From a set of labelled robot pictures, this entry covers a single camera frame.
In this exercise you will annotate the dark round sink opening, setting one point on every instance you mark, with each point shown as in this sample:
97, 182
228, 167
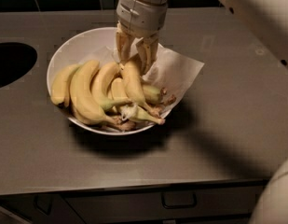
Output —
16, 59

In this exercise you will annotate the middle yellow banana green stem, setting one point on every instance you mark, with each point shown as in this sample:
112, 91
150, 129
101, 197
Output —
100, 84

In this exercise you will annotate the white ceramic bowl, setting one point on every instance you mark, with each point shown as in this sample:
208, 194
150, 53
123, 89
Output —
98, 44

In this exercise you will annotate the large curved yellow banana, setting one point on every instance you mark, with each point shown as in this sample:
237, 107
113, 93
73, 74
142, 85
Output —
84, 107

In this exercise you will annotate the lower banana with torn stem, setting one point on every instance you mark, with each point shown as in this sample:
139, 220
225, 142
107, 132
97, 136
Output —
130, 111

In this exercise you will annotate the black drawer handle centre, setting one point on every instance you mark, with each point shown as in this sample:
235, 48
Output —
178, 199

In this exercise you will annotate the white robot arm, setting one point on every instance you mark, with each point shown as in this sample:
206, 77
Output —
267, 19

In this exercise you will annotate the black cabinet handle left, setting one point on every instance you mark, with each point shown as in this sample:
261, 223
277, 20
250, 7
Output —
43, 203

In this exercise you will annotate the white crumpled paper sheet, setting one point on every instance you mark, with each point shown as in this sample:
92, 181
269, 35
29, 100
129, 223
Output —
173, 71

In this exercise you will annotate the grey cabinet drawer front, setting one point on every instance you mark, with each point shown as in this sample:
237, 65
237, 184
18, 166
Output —
212, 205

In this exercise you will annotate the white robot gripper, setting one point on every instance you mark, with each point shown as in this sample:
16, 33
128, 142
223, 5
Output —
141, 16

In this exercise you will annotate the greenish banana behind right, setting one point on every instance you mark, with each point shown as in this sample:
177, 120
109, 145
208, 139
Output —
153, 94

